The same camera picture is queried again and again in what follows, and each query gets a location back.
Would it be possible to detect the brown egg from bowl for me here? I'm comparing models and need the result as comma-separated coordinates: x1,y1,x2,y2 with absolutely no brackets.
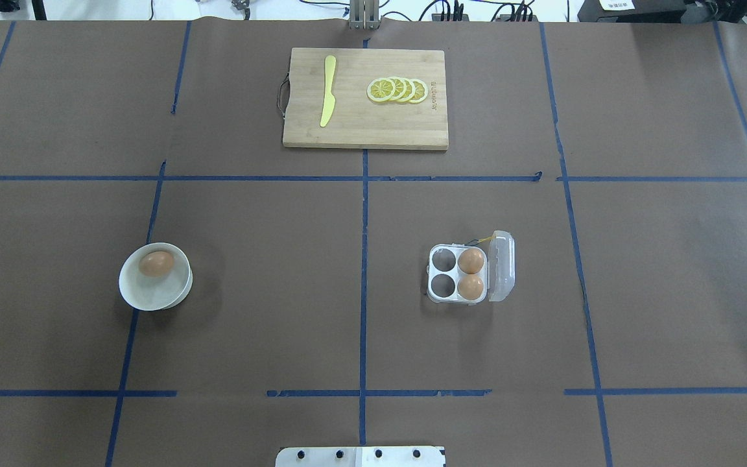
137,250,174,278

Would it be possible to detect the clear plastic egg box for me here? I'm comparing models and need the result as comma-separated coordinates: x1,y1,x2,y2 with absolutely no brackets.
426,230,516,305

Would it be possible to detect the brown egg in box rear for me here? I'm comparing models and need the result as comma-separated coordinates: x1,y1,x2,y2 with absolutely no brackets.
457,247,486,274

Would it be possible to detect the brown egg in box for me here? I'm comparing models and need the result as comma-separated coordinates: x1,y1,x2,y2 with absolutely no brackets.
457,247,486,274
457,274,485,301

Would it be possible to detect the brown egg in box front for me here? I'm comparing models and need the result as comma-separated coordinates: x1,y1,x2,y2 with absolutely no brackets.
457,274,485,301

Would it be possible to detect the wooden cutting board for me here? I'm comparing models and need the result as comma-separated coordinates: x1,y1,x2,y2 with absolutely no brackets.
283,47,449,150

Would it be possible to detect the yellow plastic knife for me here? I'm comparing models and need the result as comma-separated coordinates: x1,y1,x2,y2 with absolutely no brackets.
320,55,336,128

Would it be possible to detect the white ceramic bowl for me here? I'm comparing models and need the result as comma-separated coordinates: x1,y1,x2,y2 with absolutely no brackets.
118,243,194,311

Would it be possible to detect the aluminium frame post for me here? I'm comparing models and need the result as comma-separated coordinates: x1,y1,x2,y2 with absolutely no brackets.
348,0,381,30

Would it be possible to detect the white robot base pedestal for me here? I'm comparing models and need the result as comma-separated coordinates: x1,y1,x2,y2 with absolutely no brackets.
275,446,447,466

